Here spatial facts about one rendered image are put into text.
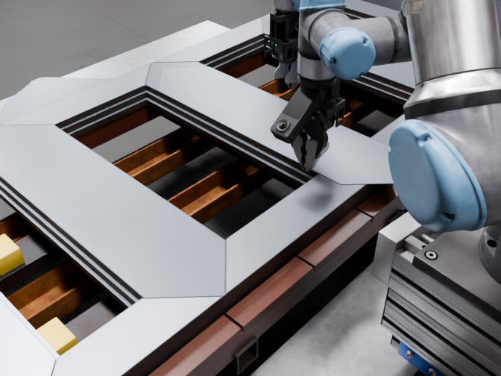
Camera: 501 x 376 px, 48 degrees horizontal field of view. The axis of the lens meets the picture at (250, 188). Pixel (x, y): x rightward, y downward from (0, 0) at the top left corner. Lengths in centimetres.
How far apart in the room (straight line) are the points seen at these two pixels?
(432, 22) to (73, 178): 81
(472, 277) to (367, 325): 42
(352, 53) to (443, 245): 32
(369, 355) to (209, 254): 34
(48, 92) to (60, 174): 52
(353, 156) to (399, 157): 61
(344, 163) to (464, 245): 47
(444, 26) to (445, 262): 30
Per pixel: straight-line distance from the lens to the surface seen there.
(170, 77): 152
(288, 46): 134
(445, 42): 59
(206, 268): 95
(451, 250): 77
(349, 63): 89
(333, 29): 91
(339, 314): 113
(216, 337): 90
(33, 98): 167
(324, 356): 107
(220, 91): 144
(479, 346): 84
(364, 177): 115
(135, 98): 148
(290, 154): 120
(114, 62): 190
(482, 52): 59
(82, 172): 120
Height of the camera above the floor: 155
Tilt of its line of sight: 38 degrees down
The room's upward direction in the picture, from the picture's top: 1 degrees counter-clockwise
